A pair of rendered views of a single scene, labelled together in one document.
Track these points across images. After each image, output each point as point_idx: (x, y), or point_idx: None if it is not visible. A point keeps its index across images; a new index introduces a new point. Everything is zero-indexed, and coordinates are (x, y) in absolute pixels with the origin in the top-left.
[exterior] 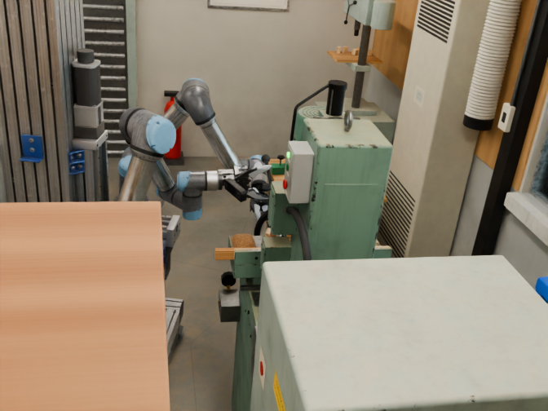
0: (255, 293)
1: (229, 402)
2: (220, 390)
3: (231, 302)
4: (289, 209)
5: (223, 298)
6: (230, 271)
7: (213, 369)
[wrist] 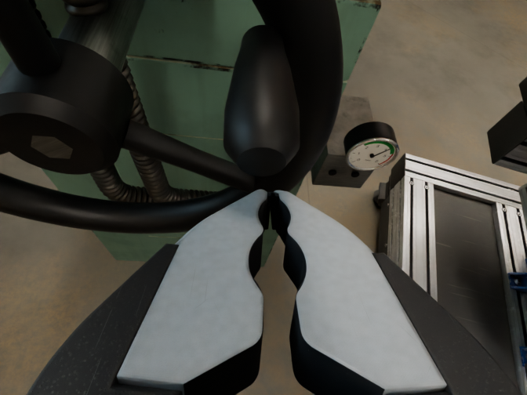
0: None
1: (267, 270)
2: (278, 298)
3: (345, 107)
4: None
5: (365, 121)
6: (376, 136)
7: (287, 353)
